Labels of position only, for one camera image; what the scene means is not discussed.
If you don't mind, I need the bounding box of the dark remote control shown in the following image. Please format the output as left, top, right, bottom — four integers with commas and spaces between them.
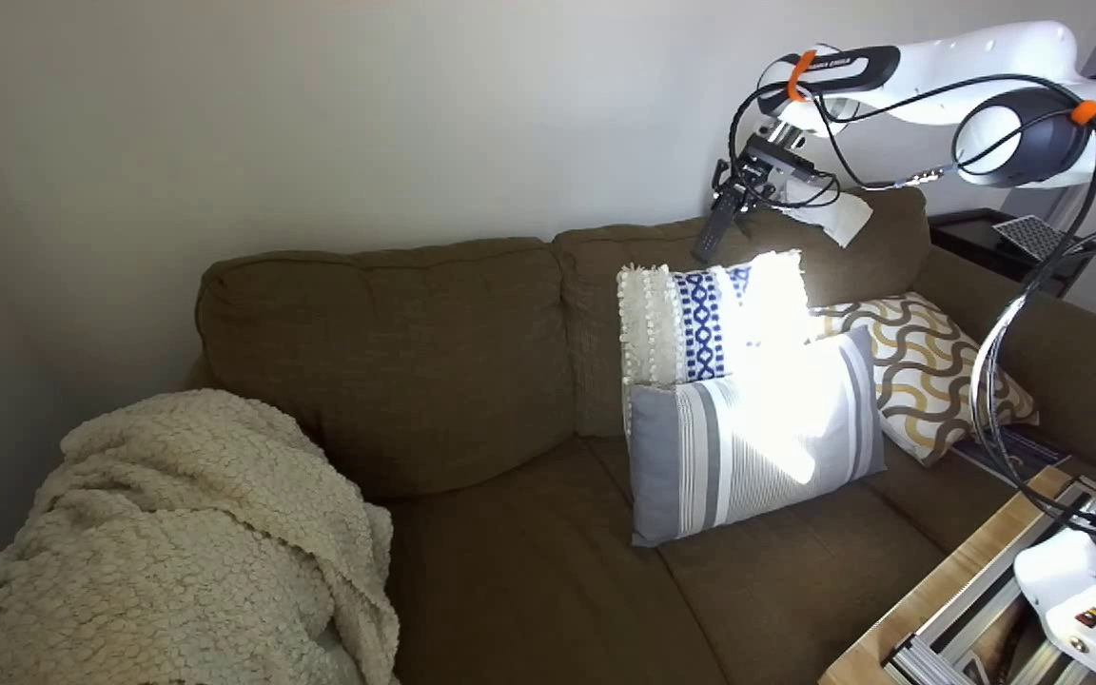
693, 187, 749, 266

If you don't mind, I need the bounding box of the brown fabric sofa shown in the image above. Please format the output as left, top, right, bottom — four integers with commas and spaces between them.
190, 187, 1096, 685

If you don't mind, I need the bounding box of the cream knitted blanket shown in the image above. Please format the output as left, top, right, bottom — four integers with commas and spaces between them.
0, 386, 404, 685

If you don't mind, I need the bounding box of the grey striped pillow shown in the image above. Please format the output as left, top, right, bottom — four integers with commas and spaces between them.
621, 330, 890, 553

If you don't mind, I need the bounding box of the dark side table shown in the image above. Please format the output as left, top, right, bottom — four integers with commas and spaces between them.
924, 206, 1096, 305

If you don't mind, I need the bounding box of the wooden table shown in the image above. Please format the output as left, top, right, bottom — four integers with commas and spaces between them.
819, 461, 1096, 685

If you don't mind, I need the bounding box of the blue and white pillow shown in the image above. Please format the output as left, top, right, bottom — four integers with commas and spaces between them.
613, 249, 819, 389

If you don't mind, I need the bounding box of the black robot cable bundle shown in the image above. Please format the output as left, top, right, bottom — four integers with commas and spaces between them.
722, 47, 1096, 545

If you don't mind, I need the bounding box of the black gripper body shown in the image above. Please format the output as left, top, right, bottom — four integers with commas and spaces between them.
736, 108, 839, 206

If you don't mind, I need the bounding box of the yellow wavy pattern pillow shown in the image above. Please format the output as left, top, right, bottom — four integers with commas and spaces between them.
812, 290, 1042, 469

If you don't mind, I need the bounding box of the grey tablet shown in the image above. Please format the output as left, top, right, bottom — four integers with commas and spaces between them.
995, 215, 1069, 258

